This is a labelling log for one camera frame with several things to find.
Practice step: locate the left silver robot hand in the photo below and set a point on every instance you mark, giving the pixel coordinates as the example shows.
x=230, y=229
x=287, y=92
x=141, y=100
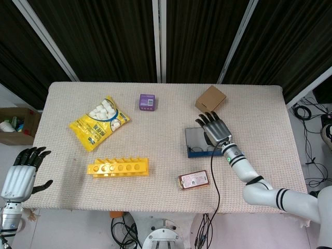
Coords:
x=18, y=181

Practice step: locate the small purple box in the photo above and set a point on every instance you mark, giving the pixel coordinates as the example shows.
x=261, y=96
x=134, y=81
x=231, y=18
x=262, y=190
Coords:
x=147, y=102

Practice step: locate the white black shoe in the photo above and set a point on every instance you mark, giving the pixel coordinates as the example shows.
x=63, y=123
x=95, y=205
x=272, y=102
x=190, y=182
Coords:
x=327, y=136

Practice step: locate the cardboard box with items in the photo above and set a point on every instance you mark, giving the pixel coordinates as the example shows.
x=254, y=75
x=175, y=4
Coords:
x=23, y=129

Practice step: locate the blue glasses case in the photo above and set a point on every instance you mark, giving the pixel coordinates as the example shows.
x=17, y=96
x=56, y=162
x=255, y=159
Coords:
x=194, y=137

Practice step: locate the white partition post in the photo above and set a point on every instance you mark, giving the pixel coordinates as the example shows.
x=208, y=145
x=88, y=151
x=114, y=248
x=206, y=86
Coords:
x=158, y=41
x=46, y=41
x=308, y=88
x=237, y=41

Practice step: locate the orange object under table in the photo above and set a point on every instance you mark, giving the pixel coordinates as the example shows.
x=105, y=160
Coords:
x=116, y=214

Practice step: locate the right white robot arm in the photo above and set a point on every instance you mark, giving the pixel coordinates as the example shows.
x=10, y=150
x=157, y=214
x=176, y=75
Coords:
x=259, y=193

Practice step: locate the brown cardboard box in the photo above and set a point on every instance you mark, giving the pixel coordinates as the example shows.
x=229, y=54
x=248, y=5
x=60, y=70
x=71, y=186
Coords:
x=210, y=98

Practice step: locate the yellow test tube rack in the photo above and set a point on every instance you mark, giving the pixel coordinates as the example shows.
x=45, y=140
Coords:
x=119, y=168

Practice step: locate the yellow marshmallow bag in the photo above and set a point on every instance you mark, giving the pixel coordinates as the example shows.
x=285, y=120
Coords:
x=97, y=124

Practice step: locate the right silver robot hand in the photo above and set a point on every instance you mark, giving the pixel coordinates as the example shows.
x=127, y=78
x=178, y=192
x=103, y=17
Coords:
x=216, y=131

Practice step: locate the beige woven table cloth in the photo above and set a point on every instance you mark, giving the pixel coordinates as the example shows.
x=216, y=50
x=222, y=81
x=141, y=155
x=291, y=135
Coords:
x=160, y=129

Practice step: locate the pink-red packet box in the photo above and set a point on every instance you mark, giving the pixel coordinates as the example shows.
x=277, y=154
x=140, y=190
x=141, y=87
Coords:
x=194, y=180

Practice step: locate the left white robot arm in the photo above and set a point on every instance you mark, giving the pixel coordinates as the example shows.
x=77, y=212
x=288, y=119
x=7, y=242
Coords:
x=10, y=218

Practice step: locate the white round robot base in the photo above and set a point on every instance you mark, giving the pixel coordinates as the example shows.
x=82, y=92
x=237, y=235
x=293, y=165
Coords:
x=163, y=236

